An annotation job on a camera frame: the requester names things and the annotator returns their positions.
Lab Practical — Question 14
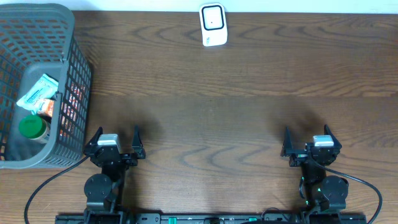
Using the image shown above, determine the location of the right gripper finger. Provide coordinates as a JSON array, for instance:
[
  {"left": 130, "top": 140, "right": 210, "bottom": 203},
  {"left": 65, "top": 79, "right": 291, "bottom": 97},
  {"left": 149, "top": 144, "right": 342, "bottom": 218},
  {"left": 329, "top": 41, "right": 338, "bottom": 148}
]
[
  {"left": 323, "top": 124, "right": 341, "bottom": 148},
  {"left": 282, "top": 127, "right": 294, "bottom": 151}
]

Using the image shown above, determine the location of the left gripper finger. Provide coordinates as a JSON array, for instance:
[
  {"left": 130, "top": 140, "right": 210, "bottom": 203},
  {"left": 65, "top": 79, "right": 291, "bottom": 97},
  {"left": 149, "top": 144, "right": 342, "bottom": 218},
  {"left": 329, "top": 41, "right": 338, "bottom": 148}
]
[
  {"left": 131, "top": 126, "right": 144, "bottom": 154},
  {"left": 84, "top": 127, "right": 103, "bottom": 151}
]

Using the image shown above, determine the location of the red orange snack packet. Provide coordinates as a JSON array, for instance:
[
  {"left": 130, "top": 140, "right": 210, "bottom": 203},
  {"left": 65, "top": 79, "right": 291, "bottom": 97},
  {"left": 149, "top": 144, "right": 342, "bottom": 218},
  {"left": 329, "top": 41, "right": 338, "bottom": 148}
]
[{"left": 59, "top": 80, "right": 85, "bottom": 141}]

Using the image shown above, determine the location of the small orange tissue pack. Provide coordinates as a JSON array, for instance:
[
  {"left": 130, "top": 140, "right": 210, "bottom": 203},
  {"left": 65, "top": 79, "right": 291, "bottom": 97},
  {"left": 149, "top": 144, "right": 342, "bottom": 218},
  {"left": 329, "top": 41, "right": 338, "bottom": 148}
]
[{"left": 37, "top": 98, "right": 55, "bottom": 117}]

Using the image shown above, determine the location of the green lid jar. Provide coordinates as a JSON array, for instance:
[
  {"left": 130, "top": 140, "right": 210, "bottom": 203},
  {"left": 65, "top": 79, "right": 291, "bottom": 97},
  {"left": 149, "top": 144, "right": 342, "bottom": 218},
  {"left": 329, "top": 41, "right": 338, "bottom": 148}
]
[{"left": 19, "top": 115, "right": 50, "bottom": 144}]

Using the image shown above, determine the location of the teal wet wipes pack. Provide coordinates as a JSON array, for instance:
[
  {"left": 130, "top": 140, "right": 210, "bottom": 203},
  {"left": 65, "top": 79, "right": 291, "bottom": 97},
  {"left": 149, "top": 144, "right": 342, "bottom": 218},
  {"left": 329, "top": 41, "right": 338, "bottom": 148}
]
[{"left": 17, "top": 74, "right": 58, "bottom": 114}]

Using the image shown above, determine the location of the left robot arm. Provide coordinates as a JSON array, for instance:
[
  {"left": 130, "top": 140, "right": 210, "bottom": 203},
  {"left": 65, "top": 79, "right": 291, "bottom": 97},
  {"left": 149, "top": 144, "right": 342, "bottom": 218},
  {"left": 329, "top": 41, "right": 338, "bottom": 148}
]
[{"left": 83, "top": 126, "right": 146, "bottom": 223}]

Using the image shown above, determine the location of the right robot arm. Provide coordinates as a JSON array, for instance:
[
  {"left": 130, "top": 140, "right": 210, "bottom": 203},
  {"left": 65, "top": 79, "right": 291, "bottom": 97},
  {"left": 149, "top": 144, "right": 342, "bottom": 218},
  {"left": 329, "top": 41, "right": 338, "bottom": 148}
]
[{"left": 280, "top": 125, "right": 349, "bottom": 223}]

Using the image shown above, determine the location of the white barcode scanner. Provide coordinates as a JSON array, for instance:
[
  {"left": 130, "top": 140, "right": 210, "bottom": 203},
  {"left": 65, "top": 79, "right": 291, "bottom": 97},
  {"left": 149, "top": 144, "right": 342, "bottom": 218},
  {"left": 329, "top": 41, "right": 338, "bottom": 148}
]
[{"left": 199, "top": 3, "right": 228, "bottom": 47}]

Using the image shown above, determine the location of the grey plastic mesh basket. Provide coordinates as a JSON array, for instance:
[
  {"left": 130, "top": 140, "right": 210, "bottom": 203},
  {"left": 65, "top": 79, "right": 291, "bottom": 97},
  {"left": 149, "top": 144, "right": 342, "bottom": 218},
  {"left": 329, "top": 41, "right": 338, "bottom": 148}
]
[{"left": 1, "top": 4, "right": 93, "bottom": 169}]

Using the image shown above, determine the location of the right black cable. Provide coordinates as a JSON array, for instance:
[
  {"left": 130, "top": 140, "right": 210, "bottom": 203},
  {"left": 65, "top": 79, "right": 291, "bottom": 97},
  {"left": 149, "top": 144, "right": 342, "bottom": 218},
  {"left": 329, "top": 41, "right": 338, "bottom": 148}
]
[{"left": 310, "top": 160, "right": 383, "bottom": 224}]

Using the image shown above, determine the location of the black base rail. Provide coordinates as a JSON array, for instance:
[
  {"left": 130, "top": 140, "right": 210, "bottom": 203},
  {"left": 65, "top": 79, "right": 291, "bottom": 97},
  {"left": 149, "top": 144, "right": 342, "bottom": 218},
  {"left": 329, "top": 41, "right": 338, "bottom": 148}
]
[{"left": 55, "top": 212, "right": 368, "bottom": 224}]

